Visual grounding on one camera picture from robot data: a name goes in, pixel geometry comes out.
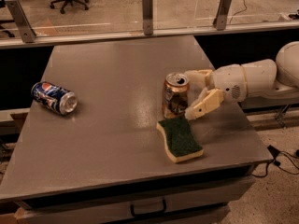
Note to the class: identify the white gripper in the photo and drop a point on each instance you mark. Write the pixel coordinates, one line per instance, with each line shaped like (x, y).
(228, 82)

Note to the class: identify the orange soda can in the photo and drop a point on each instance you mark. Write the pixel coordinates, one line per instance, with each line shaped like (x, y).
(175, 95)

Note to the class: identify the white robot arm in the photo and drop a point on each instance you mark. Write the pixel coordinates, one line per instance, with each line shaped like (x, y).
(270, 79)

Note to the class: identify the green yellow sponge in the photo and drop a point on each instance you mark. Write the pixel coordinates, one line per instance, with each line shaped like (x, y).
(179, 143)

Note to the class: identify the blue Pepsi can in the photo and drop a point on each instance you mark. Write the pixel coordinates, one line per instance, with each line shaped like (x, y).
(55, 98)

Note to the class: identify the grey table drawer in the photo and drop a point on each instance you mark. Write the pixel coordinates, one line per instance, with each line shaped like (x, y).
(207, 205)

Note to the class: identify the right metal bracket post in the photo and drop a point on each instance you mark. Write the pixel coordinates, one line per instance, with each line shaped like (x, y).
(220, 20)

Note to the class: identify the metal bracket post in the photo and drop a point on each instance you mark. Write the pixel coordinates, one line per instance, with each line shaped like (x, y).
(147, 13)
(220, 20)
(26, 31)

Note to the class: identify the middle metal bracket post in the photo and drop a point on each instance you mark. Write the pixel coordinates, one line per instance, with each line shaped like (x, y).
(147, 13)

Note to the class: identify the black drawer handle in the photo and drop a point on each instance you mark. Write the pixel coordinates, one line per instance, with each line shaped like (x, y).
(148, 208)

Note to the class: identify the left metal bracket post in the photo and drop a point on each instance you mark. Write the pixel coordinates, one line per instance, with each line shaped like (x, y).
(26, 31)

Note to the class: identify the metal glass rail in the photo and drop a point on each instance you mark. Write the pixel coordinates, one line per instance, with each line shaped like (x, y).
(42, 41)

